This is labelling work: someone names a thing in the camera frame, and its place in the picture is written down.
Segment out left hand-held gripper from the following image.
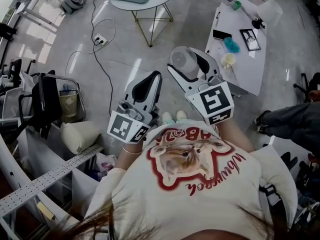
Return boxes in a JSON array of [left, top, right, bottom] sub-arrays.
[[106, 70, 164, 144]]

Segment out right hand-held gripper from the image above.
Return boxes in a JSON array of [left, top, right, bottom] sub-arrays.
[[166, 47, 235, 126]]

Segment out clear plastic cup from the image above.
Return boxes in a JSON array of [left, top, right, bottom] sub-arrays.
[[169, 45, 199, 81]]

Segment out person's left forearm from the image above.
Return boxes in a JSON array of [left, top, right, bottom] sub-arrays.
[[116, 141, 145, 171]]

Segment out person's right forearm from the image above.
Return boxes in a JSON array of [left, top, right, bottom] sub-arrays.
[[214, 120, 256, 154]]

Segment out person's left hand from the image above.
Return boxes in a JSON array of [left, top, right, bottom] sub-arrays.
[[148, 105, 161, 129]]

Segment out person's left white shoe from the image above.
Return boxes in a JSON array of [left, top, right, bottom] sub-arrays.
[[161, 111, 174, 124]]

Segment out person's white shoe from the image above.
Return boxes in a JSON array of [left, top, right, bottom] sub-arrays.
[[176, 109, 188, 122], [161, 111, 174, 124]]

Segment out person's patterned trousers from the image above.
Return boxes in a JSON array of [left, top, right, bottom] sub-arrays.
[[163, 118, 190, 125]]

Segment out cream mug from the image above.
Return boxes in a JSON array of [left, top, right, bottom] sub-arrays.
[[220, 53, 237, 71]]

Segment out person's right white shoe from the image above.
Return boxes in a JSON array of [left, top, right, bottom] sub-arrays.
[[176, 109, 188, 122]]

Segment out black phone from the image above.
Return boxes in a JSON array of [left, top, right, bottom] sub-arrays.
[[212, 29, 233, 41]]

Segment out teal fluffy pouf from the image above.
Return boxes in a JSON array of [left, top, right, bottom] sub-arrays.
[[223, 36, 241, 54]]

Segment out white desk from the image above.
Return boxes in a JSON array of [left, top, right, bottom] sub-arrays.
[[204, 0, 268, 97]]

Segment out white power strip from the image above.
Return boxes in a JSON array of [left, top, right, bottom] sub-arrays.
[[92, 33, 109, 46]]

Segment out cream cushion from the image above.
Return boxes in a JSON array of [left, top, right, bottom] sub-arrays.
[[59, 120, 102, 156]]

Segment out beige waste basket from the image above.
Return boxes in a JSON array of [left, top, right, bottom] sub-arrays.
[[58, 91, 79, 119]]

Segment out white printed plastic bag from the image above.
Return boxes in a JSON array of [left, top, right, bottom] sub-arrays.
[[95, 152, 118, 182]]

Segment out white paper roll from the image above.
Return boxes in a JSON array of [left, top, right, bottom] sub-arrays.
[[251, 0, 284, 31]]

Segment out black office chair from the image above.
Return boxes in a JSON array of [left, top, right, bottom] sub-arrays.
[[293, 72, 320, 104], [0, 58, 35, 95]]

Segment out grey backpack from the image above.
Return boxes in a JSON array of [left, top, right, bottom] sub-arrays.
[[60, 0, 85, 14]]

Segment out person's white cat-print shirt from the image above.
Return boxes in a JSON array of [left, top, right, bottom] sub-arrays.
[[83, 120, 299, 240]]

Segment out white mesh chair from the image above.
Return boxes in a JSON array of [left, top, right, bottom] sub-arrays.
[[1, 70, 35, 120]]

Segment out yellow notepad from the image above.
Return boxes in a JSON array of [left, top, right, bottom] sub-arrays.
[[36, 201, 55, 220]]

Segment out black power cable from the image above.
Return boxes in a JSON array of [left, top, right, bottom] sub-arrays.
[[90, 0, 114, 116]]

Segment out thin gold bracelet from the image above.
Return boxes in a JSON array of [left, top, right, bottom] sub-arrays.
[[122, 143, 143, 156]]

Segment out black picture frame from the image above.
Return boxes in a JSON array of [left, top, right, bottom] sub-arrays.
[[239, 28, 262, 52]]

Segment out white power cable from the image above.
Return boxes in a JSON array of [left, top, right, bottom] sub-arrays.
[[65, 18, 116, 79]]

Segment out black chrome-frame chair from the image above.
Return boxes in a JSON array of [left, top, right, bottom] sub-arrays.
[[18, 70, 87, 140]]

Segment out white perforated shelf frame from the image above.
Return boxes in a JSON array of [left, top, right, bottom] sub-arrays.
[[0, 143, 105, 240]]

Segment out black shoulder strap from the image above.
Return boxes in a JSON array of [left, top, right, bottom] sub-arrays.
[[258, 183, 287, 231]]

